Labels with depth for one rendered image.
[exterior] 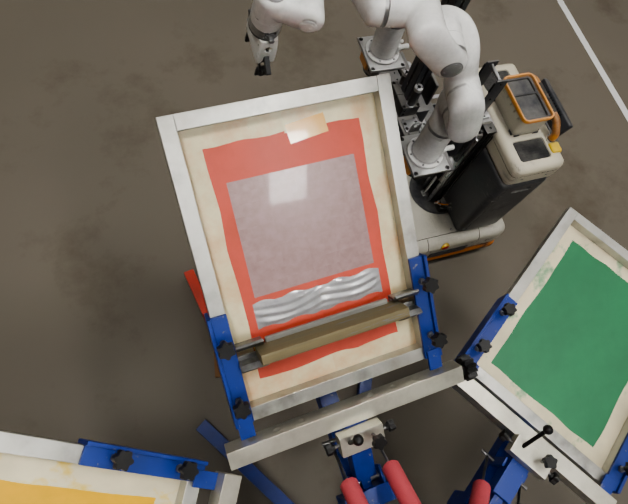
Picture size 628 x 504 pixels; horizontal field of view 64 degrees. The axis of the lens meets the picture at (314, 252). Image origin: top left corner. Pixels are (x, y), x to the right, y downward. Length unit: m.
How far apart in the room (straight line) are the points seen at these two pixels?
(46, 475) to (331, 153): 0.97
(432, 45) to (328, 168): 0.38
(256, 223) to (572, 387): 1.21
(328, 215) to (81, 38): 2.53
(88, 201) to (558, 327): 2.30
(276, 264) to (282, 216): 0.12
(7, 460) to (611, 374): 1.78
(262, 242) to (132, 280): 1.50
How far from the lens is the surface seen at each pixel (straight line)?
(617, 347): 2.08
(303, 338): 1.28
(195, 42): 3.49
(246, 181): 1.26
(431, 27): 1.19
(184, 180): 1.21
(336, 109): 1.33
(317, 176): 1.31
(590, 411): 1.96
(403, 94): 1.85
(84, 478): 1.32
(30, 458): 1.28
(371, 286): 1.39
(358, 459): 1.49
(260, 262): 1.29
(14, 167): 3.14
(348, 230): 1.35
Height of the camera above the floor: 2.53
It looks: 67 degrees down
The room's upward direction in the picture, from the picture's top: 23 degrees clockwise
